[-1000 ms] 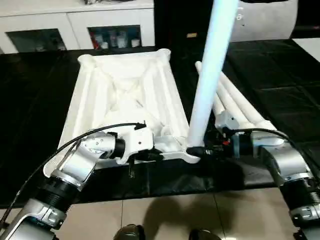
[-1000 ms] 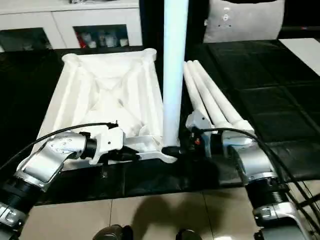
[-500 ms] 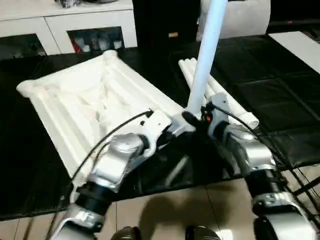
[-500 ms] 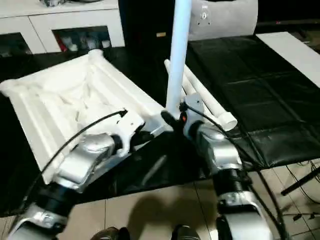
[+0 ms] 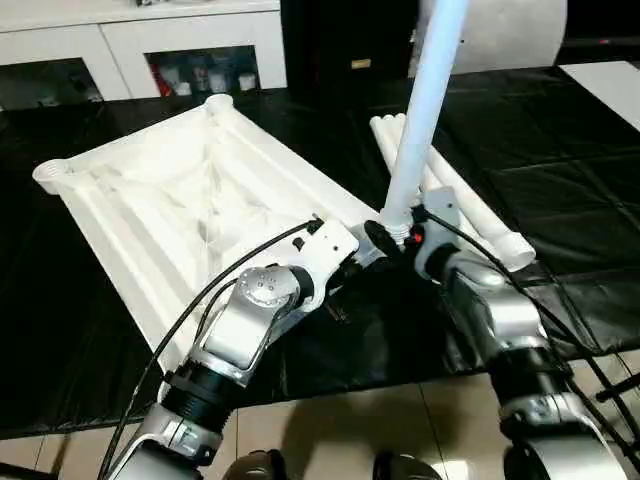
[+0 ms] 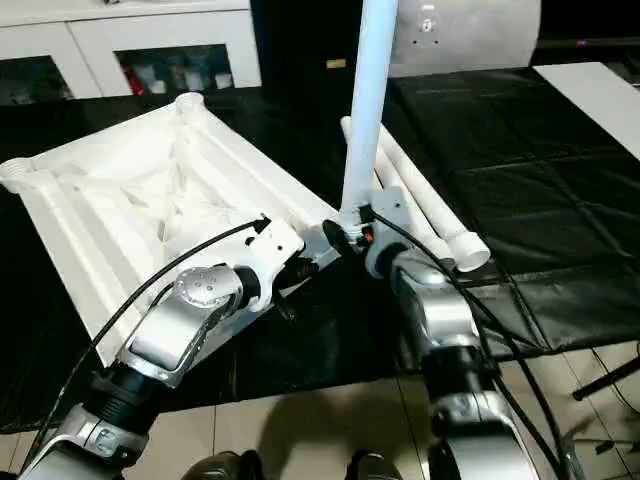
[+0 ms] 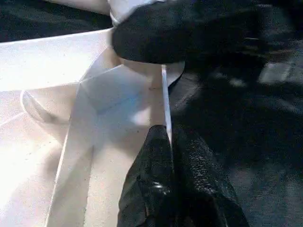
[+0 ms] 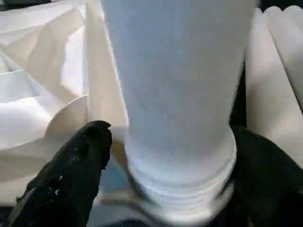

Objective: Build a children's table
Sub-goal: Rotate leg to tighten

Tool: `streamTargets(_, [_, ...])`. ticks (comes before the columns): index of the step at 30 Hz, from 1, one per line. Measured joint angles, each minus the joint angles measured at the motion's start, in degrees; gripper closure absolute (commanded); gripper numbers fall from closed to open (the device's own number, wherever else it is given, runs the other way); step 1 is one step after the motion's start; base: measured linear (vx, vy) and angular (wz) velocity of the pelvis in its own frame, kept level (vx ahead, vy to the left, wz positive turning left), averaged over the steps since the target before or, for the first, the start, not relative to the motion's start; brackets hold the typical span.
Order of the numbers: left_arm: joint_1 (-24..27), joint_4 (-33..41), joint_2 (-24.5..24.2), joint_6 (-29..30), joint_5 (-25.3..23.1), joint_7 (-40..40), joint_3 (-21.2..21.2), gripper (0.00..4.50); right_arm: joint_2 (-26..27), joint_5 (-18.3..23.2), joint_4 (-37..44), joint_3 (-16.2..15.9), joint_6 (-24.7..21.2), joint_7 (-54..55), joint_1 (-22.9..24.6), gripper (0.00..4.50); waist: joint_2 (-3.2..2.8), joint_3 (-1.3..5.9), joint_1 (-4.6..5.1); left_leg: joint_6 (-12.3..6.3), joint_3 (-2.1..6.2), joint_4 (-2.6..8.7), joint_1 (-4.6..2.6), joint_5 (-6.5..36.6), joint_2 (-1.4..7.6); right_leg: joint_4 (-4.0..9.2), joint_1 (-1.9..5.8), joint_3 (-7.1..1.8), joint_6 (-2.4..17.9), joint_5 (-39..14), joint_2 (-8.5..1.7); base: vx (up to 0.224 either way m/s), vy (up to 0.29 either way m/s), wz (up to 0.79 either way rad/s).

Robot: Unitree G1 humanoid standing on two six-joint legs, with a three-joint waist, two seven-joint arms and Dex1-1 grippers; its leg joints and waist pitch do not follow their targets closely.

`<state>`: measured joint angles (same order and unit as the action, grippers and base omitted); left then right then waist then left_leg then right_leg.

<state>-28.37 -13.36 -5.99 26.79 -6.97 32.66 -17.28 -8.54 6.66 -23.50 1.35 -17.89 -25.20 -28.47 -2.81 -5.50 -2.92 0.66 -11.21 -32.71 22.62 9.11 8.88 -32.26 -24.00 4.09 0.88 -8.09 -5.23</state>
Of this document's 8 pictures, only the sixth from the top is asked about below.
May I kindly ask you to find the dark left robot foot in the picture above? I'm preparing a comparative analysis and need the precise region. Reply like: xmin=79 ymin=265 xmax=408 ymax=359
xmin=180 ymin=450 xmax=264 ymax=480

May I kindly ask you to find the white cabinet with glass doors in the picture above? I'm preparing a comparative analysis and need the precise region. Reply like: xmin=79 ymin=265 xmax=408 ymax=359
xmin=0 ymin=0 xmax=264 ymax=107

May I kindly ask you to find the white plastic table leg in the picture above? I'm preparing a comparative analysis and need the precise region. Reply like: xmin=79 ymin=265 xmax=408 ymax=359
xmin=339 ymin=0 xmax=400 ymax=238
xmin=375 ymin=135 xmax=456 ymax=266
xmin=378 ymin=122 xmax=492 ymax=274
xmin=340 ymin=116 xmax=406 ymax=216

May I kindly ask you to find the black work mat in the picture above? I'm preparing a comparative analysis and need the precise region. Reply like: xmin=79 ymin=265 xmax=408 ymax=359
xmin=0 ymin=68 xmax=640 ymax=433

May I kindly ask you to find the grey cushion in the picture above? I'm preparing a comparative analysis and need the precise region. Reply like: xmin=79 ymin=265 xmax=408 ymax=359
xmin=388 ymin=0 xmax=543 ymax=80

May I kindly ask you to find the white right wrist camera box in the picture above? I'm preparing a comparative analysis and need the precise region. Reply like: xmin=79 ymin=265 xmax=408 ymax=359
xmin=368 ymin=187 xmax=411 ymax=238

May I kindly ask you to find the dark robot foot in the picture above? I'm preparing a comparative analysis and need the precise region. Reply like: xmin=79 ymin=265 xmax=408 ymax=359
xmin=180 ymin=450 xmax=264 ymax=480
xmin=344 ymin=451 xmax=402 ymax=480

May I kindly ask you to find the white flat board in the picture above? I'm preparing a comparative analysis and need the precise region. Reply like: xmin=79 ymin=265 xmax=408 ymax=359
xmin=534 ymin=62 xmax=640 ymax=161

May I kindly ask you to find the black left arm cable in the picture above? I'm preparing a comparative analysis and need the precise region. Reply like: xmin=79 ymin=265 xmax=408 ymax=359
xmin=28 ymin=214 xmax=274 ymax=466

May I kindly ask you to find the dark right robot foot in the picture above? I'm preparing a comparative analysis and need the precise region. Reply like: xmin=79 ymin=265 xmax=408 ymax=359
xmin=344 ymin=451 xmax=402 ymax=480

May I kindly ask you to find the white plastic table top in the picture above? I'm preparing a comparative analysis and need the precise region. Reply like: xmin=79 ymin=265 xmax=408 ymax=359
xmin=0 ymin=92 xmax=343 ymax=341

